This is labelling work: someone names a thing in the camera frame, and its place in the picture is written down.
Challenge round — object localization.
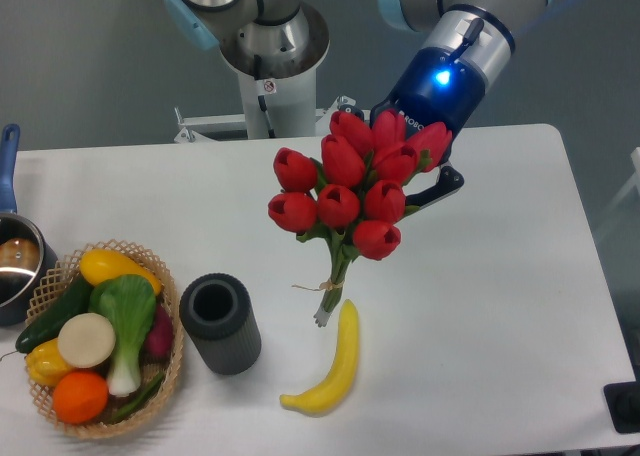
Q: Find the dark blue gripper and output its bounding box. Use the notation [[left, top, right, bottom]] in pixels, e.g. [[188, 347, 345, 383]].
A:
[[341, 3, 517, 213]]

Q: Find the red tulip bouquet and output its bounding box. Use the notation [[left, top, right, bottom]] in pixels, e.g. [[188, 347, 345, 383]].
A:
[[268, 110, 453, 327]]

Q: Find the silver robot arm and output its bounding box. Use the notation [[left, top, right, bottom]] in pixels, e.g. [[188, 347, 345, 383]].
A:
[[164, 0, 552, 139]]

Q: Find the dark grey ribbed vase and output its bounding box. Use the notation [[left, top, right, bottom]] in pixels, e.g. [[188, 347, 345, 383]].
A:
[[179, 273, 262, 375]]

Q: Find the yellow banana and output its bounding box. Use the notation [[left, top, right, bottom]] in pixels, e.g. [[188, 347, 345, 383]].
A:
[[279, 300, 361, 416]]

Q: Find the green bok choy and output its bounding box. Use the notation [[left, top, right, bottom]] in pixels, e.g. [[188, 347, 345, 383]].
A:
[[89, 274, 156, 398]]

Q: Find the purple sweet potato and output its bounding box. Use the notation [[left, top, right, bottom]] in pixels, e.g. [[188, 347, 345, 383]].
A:
[[144, 304, 174, 358]]

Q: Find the yellow squash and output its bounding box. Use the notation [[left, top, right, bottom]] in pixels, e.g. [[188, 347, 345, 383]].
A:
[[79, 249, 163, 296]]

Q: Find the black device at edge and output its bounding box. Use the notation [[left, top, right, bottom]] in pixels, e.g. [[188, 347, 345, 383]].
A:
[[603, 381, 639, 434]]

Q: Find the green cucumber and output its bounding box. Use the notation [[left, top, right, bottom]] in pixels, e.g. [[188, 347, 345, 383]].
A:
[[15, 276, 93, 354]]

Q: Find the woven wicker basket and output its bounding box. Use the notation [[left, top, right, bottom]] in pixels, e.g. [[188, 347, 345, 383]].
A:
[[26, 239, 184, 439]]

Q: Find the green bean pod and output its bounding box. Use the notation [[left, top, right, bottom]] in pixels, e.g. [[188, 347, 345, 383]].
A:
[[107, 373, 165, 424]]

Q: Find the cream round bun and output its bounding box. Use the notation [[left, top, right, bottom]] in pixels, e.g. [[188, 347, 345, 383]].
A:
[[57, 313, 116, 369]]

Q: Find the orange fruit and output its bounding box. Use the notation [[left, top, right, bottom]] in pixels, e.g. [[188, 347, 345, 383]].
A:
[[53, 370, 109, 424]]

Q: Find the yellow bell pepper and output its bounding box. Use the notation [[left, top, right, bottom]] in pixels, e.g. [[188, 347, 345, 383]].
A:
[[25, 338, 74, 387]]

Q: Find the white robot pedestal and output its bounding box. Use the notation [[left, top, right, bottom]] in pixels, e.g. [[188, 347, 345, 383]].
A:
[[237, 69, 316, 139]]

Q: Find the metal base frame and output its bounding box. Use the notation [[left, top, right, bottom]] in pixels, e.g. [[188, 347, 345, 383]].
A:
[[174, 95, 358, 143]]

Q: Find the blue handled saucepan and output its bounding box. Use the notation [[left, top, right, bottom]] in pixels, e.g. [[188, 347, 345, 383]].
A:
[[1, 124, 57, 327]]

